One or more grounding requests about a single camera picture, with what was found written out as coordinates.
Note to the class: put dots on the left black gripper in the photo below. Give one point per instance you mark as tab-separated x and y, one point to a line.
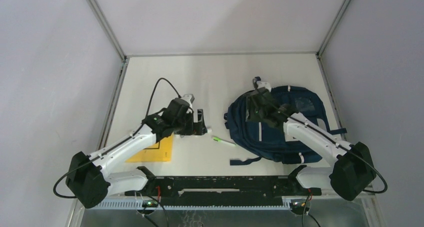
197	128

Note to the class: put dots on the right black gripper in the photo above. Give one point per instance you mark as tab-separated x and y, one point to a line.
250	116

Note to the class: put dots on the navy blue backpack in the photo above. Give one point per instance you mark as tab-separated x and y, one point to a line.
270	143

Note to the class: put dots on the yellow paperback book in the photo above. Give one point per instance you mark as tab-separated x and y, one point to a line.
159	152

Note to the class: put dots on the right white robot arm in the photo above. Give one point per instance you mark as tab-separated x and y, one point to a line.
350	166

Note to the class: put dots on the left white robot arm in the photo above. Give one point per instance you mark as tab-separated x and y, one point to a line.
92	178

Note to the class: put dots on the green capped marker pen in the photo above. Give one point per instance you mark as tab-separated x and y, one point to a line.
222	141

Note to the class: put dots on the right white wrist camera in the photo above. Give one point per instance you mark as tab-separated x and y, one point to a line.
258	84

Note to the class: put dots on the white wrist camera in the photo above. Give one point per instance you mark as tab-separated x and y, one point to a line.
189	98
258	84

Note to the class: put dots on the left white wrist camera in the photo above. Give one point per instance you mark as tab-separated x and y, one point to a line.
189	98

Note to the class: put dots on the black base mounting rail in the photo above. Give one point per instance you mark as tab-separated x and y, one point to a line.
223	189

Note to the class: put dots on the white slotted cable duct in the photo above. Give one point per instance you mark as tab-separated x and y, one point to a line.
149	204

